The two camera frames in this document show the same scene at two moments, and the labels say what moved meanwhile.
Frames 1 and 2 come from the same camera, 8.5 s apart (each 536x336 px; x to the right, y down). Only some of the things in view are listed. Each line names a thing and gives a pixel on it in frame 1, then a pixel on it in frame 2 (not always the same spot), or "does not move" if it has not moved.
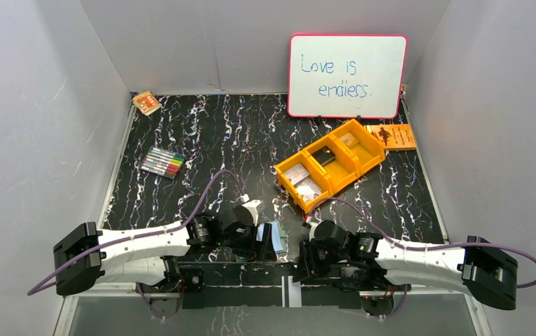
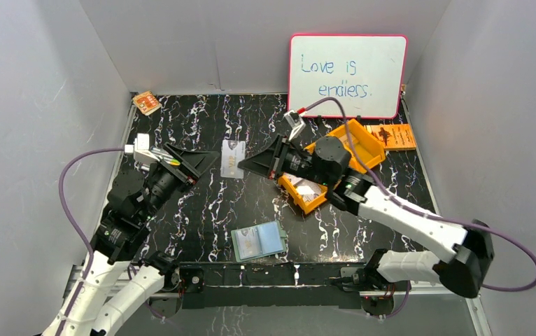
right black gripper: (308, 265) → (271, 160)
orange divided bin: (321, 169) does not move
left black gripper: (264, 246) → (182, 166)
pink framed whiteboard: (346, 75) does not move
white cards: (307, 187) does not move
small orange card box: (147, 102) does not move
